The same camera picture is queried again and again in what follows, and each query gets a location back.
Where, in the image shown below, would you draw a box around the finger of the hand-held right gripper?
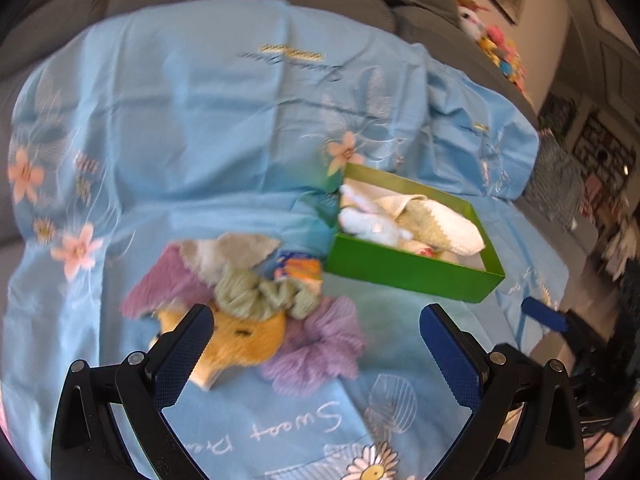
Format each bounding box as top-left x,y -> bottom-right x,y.
521,296 -> 571,333

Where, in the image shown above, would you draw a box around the blue orange tissue packet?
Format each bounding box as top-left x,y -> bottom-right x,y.
274,251 -> 323,283

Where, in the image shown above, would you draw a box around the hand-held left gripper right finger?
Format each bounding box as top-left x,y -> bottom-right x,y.
420,303 -> 586,480

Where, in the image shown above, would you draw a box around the green scrunchie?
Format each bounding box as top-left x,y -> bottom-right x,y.
215,264 -> 321,321

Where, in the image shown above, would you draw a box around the green cardboard box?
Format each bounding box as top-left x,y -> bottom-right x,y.
325,162 -> 506,304

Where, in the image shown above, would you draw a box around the purple scrunchie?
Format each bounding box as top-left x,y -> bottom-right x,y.
259,296 -> 367,395

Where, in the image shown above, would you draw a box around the light blue floral bed sheet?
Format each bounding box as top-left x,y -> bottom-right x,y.
0,0 -> 571,480

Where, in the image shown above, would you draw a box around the dark wall shelf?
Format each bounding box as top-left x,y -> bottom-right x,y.
572,110 -> 636,176

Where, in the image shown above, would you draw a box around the white scalloped cloth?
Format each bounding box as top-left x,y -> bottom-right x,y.
179,233 -> 282,283

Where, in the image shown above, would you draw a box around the pile of colourful plush toys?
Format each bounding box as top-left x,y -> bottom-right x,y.
452,0 -> 536,106

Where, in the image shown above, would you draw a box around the yellow fuzzy plush toy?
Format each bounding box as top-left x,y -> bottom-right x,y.
150,305 -> 288,391

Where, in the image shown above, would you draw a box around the beige towel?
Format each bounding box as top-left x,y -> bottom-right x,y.
372,194 -> 451,246

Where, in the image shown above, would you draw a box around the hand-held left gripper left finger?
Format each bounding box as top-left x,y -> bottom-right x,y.
50,303 -> 216,480

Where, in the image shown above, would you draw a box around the grey plush toy pink paws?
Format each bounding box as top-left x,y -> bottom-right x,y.
338,184 -> 413,248

